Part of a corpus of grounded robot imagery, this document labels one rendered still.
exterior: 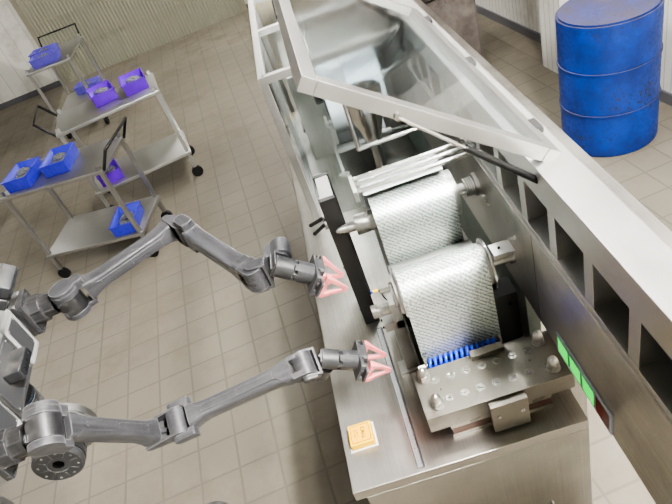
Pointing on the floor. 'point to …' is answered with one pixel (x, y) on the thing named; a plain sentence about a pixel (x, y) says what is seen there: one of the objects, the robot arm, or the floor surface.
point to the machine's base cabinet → (510, 478)
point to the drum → (610, 73)
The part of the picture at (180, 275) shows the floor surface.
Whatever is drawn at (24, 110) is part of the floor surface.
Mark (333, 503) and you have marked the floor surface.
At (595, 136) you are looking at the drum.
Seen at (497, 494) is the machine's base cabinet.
